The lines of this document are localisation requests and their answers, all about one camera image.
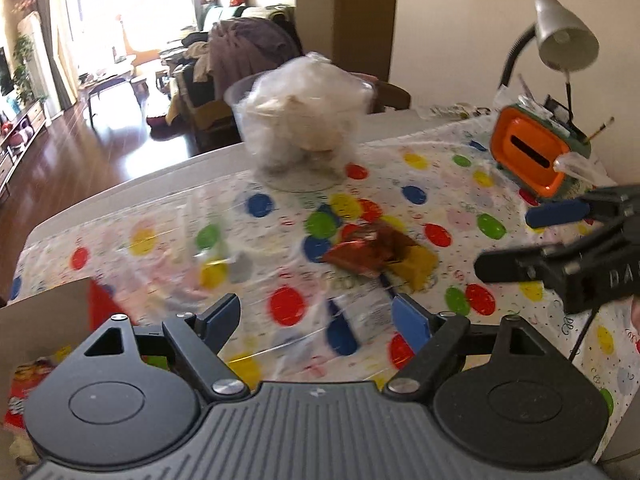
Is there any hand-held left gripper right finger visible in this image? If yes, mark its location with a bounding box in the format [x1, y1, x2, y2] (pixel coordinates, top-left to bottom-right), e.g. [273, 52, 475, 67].
[383, 294, 551, 397]

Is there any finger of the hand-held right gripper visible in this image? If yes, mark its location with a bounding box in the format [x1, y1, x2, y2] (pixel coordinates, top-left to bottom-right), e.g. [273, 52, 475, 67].
[524, 185, 640, 231]
[473, 242, 571, 287]

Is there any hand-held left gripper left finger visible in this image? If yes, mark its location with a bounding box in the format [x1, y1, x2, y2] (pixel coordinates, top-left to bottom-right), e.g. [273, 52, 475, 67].
[75, 293, 249, 402]

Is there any reddish brown snack packet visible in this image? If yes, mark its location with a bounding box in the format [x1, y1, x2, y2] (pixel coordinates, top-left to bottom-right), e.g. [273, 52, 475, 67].
[322, 222, 419, 277]

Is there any cardboard box with red flap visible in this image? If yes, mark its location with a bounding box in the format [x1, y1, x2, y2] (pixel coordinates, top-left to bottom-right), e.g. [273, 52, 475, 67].
[0, 277, 132, 480]

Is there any red chip bag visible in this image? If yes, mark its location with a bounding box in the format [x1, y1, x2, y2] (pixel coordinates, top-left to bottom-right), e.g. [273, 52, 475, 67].
[4, 355, 72, 428]

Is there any clear plastic wrapper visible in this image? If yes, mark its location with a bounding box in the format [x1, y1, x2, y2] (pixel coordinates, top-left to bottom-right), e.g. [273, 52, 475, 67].
[553, 155, 617, 187]

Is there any orange tissue box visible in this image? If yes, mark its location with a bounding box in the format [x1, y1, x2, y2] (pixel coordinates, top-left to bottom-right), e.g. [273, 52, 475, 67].
[489, 104, 592, 200]

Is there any clear plastic bag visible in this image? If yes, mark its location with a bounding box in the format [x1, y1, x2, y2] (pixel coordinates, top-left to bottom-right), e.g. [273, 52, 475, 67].
[114, 195, 247, 302]

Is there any paintbrush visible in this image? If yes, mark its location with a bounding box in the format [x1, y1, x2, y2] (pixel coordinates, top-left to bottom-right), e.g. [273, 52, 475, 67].
[585, 117, 616, 142]

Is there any polka dot tablecloth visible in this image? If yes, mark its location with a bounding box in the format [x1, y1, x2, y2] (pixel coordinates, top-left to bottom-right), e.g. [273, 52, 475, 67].
[10, 119, 640, 403]

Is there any grey desk lamp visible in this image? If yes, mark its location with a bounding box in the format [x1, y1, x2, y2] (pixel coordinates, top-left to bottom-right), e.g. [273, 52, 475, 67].
[499, 0, 600, 97]

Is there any clear plastic tub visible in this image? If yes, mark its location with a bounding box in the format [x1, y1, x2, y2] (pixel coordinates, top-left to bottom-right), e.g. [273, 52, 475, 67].
[223, 72, 379, 192]

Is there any wooden chair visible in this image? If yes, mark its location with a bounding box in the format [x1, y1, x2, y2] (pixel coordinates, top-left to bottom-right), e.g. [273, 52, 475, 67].
[374, 80, 412, 112]

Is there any sofa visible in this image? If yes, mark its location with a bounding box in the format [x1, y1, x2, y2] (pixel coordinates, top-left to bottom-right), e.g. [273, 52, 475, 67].
[169, 4, 302, 155]

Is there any white plastic bag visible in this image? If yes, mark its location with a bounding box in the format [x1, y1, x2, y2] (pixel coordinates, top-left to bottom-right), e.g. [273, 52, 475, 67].
[240, 52, 372, 171]

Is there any pale yellow snack packet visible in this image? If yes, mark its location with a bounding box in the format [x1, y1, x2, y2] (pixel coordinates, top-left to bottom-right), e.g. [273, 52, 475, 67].
[9, 437, 38, 463]

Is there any wooden coffee table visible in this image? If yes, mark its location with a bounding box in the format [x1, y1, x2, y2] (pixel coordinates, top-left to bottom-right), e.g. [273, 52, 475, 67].
[76, 56, 139, 122]

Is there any wooden television cabinet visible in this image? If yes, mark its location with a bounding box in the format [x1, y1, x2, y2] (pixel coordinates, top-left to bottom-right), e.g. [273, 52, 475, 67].
[0, 99, 52, 197]

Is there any pile of clothes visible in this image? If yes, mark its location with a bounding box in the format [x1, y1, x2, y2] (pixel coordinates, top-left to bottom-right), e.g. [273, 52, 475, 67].
[187, 17, 302, 111]

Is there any green potted plant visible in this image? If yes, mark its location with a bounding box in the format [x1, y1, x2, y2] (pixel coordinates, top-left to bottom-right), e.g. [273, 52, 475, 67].
[12, 35, 49, 107]

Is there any television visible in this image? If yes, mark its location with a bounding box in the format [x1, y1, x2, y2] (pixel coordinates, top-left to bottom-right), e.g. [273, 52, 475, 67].
[0, 47, 14, 97]

